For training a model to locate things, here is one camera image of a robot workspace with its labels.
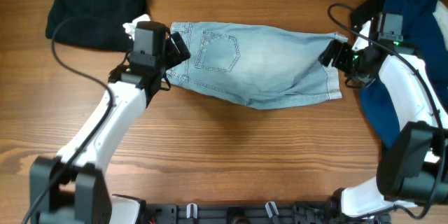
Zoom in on light blue denim shorts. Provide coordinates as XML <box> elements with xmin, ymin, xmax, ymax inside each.
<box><xmin>167</xmin><ymin>22</ymin><xmax>348</xmax><ymax>110</ymax></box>

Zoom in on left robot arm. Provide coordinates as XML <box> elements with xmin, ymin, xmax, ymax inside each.
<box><xmin>22</xmin><ymin>21</ymin><xmax>190</xmax><ymax>223</ymax></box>

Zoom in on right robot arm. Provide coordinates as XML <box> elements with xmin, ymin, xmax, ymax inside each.
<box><xmin>318</xmin><ymin>12</ymin><xmax>447</xmax><ymax>220</ymax></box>

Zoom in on black garment in pile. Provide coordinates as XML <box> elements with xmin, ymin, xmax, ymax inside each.
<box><xmin>349</xmin><ymin>0</ymin><xmax>385</xmax><ymax>32</ymax></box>

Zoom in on navy blue garment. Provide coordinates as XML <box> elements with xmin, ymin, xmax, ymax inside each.
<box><xmin>359</xmin><ymin>0</ymin><xmax>447</xmax><ymax>148</ymax></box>

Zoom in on white garment in pile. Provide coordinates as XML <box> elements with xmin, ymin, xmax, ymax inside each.
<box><xmin>433</xmin><ymin>1</ymin><xmax>448</xmax><ymax>50</ymax></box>

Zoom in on folded black garment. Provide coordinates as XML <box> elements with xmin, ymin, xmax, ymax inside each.
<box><xmin>45</xmin><ymin>0</ymin><xmax>147</xmax><ymax>52</ymax></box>

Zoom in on right black cable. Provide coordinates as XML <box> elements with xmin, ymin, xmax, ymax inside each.
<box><xmin>327</xmin><ymin>3</ymin><xmax>447</xmax><ymax>220</ymax></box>

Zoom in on black cable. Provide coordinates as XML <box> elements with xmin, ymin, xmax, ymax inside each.
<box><xmin>20</xmin><ymin>15</ymin><xmax>116</xmax><ymax>224</ymax></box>
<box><xmin>327</xmin><ymin>3</ymin><xmax>447</xmax><ymax>220</ymax></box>

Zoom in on left black cable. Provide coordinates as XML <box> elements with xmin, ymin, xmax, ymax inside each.
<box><xmin>20</xmin><ymin>15</ymin><xmax>116</xmax><ymax>224</ymax></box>

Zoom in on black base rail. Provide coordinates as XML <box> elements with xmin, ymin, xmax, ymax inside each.
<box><xmin>111</xmin><ymin>195</ymin><xmax>393</xmax><ymax>224</ymax></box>

